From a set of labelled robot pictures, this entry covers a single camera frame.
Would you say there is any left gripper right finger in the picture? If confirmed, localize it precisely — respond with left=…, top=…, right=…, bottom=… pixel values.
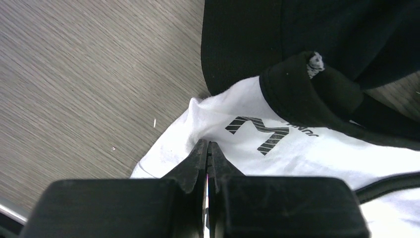
left=208, top=142, right=370, bottom=238

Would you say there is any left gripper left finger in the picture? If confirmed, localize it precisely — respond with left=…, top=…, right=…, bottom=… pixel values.
left=20, top=139, right=208, bottom=238

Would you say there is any white black-trimmed underwear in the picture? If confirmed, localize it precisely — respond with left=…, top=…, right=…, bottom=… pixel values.
left=131, top=52, right=420, bottom=238

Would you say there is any black white-trimmed underwear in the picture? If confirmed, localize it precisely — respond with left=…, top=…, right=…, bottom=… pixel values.
left=201, top=0, right=420, bottom=95

